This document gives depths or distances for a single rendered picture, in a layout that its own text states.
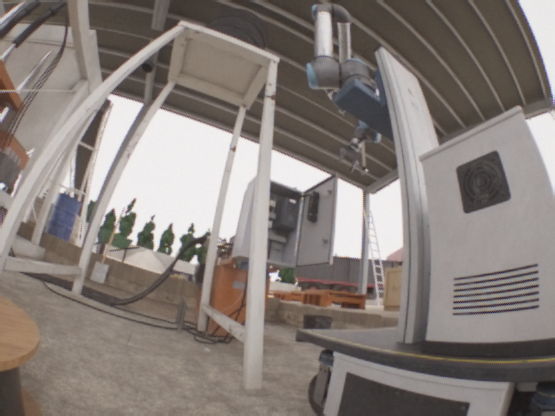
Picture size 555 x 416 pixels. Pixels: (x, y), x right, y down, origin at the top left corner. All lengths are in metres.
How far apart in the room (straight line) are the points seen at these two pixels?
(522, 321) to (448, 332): 0.17
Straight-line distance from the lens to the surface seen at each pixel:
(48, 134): 3.51
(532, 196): 0.57
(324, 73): 1.29
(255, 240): 1.08
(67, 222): 5.07
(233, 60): 2.56
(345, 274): 10.03
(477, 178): 0.61
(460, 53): 5.81
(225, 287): 2.00
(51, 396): 0.78
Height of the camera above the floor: 0.43
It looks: 21 degrees up
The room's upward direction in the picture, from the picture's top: 9 degrees clockwise
